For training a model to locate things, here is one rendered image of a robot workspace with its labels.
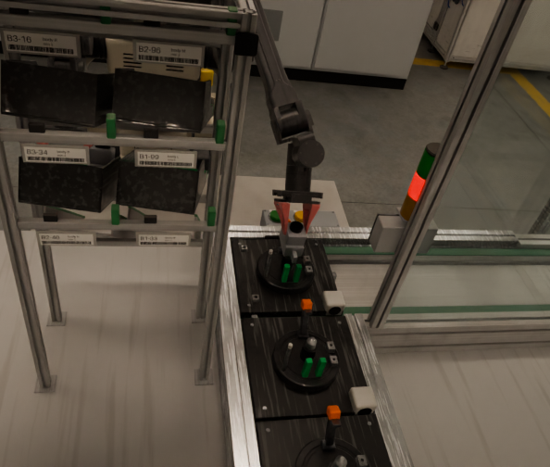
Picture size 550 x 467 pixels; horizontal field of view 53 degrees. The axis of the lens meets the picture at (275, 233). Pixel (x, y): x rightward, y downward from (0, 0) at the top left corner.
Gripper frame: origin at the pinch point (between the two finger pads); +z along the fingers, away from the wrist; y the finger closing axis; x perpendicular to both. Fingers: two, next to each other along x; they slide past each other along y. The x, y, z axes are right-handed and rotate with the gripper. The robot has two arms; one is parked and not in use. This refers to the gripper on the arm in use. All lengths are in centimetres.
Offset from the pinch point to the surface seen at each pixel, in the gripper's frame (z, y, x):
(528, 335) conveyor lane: 24, 61, -5
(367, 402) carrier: 30.6, 9.8, -23.6
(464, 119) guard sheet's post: -23.1, 16.0, -37.8
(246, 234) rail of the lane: 3.4, -6.8, 20.2
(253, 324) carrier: 20.2, -9.5, -4.7
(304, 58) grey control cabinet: -102, 87, 288
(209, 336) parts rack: 20.7, -19.8, -11.3
